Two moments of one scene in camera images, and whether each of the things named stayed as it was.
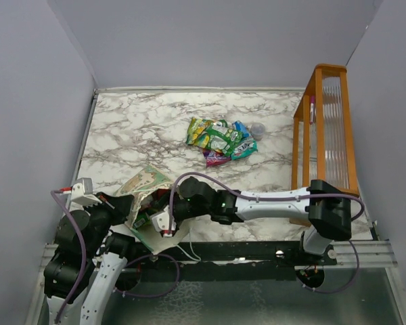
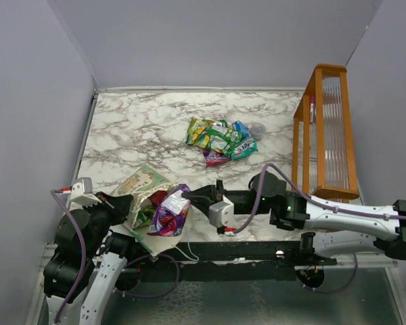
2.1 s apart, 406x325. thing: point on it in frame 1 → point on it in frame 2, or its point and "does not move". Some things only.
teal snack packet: (243, 149) does not move
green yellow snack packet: (195, 135) does not move
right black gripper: (164, 200) → (203, 198)
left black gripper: (119, 206) does not move
